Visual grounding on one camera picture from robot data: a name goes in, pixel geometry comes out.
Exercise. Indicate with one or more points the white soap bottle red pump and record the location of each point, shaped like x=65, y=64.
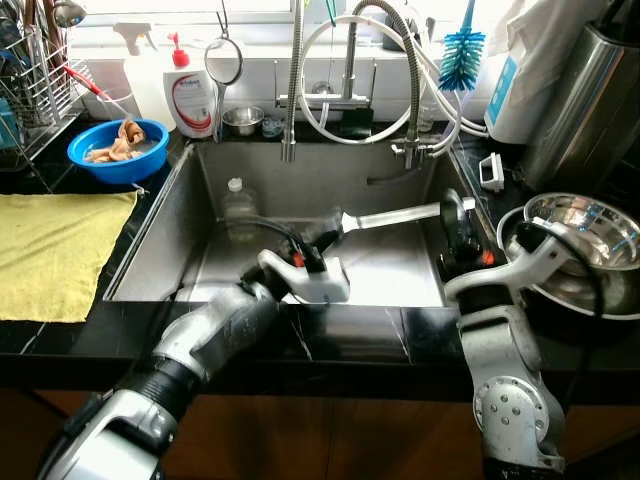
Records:
x=190, y=100

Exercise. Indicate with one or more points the clear plastic bottle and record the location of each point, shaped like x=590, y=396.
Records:
x=240, y=205

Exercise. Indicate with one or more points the green sponge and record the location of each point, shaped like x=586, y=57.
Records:
x=356, y=124

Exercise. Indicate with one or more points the round mesh strainer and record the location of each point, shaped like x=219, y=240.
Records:
x=224, y=60

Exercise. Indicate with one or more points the yellow dish cloth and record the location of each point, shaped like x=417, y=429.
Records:
x=55, y=255

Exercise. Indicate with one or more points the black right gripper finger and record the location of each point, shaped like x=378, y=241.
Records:
x=454, y=220
x=472, y=232

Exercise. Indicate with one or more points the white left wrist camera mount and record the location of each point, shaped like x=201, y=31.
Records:
x=320, y=285

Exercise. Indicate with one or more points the chrome gooseneck faucet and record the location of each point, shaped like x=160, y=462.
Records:
x=414, y=100

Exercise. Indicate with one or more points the pale raw meat pieces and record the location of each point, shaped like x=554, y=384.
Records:
x=125, y=140

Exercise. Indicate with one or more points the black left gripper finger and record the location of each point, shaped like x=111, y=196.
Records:
x=339, y=246
x=331, y=232

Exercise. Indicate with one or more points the small steel bowl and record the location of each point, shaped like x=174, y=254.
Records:
x=243, y=120

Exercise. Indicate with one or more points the small teal scrubber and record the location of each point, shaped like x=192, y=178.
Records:
x=272, y=126

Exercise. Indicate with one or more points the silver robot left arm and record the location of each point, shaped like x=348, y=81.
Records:
x=210, y=335

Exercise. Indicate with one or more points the steel ladle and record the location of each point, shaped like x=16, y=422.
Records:
x=68, y=12

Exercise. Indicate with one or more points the blue bottle brush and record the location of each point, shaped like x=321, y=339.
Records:
x=462, y=60

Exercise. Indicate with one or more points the white water purifier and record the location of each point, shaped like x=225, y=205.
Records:
x=525, y=90

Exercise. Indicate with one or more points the wooden cabinet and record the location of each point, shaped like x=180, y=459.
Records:
x=330, y=440

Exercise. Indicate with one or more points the steel sink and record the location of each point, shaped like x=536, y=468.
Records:
x=300, y=165

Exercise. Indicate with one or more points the shiny steel bowl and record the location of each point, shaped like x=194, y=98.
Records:
x=590, y=225

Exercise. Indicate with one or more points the large steel plate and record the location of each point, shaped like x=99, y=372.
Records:
x=590, y=300

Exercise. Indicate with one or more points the steel knife block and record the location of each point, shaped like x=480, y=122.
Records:
x=585, y=110

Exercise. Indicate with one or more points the white spray bottle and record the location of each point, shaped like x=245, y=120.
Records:
x=145, y=80

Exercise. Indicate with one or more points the blue plastic bowl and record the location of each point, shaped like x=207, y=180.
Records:
x=135, y=168

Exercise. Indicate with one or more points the steel spring faucet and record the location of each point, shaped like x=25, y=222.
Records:
x=294, y=90

